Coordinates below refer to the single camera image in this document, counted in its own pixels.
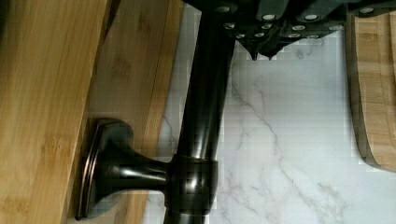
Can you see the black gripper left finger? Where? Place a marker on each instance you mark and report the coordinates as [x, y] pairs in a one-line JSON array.
[[258, 25]]

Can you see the black drawer handle bar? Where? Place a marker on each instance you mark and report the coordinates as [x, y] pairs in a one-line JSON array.
[[189, 180]]

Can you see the large bamboo cutting board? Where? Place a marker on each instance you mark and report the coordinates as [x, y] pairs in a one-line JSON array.
[[370, 72]]

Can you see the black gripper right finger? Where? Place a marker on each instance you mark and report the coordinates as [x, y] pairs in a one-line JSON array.
[[287, 21]]

